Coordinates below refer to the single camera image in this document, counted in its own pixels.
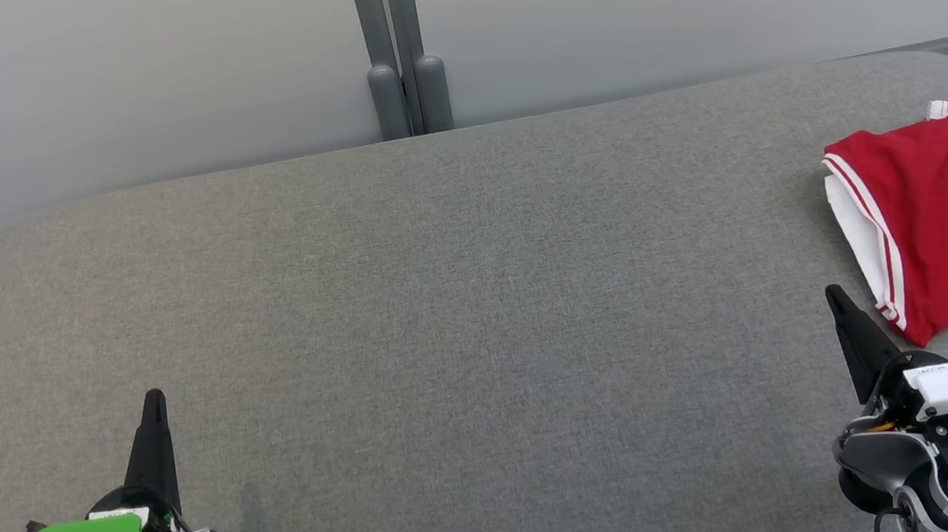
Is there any grey fabric sofa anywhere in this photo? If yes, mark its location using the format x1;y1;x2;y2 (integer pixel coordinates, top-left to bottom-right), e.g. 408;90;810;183
0;44;948;532

